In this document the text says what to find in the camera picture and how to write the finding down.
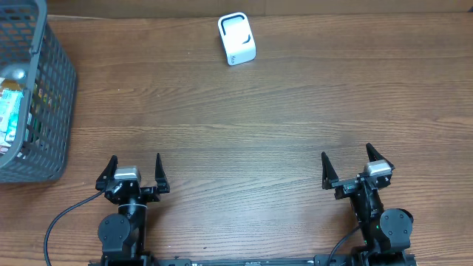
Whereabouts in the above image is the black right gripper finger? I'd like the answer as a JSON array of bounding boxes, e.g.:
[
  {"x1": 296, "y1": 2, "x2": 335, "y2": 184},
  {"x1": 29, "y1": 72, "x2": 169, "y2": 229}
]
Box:
[
  {"x1": 366, "y1": 143, "x2": 395, "y2": 170},
  {"x1": 321, "y1": 151, "x2": 339, "y2": 190}
]

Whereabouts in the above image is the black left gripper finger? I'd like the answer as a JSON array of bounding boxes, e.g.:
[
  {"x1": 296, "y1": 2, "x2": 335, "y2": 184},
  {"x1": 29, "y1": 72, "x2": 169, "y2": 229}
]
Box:
[
  {"x1": 95, "y1": 155, "x2": 118, "y2": 191},
  {"x1": 154, "y1": 153, "x2": 170, "y2": 194}
]

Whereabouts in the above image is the yellow oil bottle silver cap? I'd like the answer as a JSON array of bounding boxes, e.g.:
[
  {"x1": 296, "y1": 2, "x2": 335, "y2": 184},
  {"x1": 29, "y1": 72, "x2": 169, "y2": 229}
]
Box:
[{"x1": 1, "y1": 66, "x2": 27, "y2": 92}]

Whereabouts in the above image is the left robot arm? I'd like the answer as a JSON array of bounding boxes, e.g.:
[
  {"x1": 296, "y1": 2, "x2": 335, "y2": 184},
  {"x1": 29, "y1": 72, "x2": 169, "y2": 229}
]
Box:
[{"x1": 95, "y1": 154, "x2": 170, "y2": 265}]

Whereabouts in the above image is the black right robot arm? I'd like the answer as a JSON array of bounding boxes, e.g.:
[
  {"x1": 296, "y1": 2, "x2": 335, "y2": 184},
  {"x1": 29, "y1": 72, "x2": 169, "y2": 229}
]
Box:
[{"x1": 315, "y1": 143, "x2": 417, "y2": 266}]

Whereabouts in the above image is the white barcode scanner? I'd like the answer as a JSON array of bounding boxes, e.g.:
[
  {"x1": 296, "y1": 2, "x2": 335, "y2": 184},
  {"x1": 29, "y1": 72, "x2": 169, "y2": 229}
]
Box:
[{"x1": 217, "y1": 12, "x2": 256, "y2": 66}]

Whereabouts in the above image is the teal white box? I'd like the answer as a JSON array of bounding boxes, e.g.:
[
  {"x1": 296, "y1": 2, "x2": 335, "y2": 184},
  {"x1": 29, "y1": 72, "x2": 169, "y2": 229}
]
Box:
[{"x1": 1, "y1": 89, "x2": 23, "y2": 147}]

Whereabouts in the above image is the grey plastic mesh basket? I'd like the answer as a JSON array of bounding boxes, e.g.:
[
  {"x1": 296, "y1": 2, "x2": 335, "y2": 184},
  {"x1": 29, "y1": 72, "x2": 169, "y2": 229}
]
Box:
[{"x1": 1, "y1": 0, "x2": 78, "y2": 183}]

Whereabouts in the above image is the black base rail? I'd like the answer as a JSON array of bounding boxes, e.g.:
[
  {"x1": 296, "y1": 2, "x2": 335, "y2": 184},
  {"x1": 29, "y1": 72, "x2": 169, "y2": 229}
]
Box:
[{"x1": 88, "y1": 253, "x2": 418, "y2": 266}]

